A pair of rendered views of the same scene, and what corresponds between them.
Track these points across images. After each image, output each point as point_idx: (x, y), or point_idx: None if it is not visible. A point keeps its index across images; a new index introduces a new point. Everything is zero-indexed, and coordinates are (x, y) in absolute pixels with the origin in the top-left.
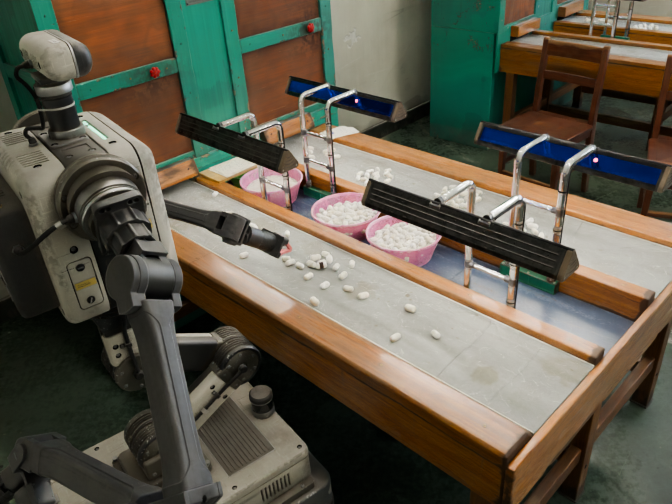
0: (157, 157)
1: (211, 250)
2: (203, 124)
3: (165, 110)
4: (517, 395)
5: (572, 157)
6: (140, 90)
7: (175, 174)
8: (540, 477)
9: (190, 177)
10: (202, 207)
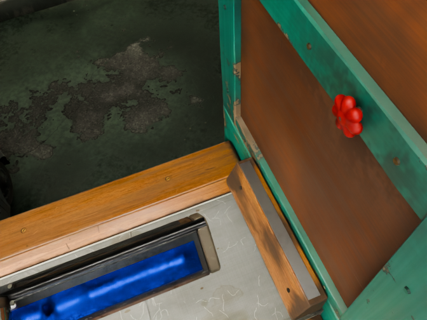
0: (300, 212)
1: (4, 279)
2: (68, 266)
3: (347, 204)
4: None
5: None
6: (326, 100)
7: (271, 256)
8: None
9: (279, 295)
10: (177, 303)
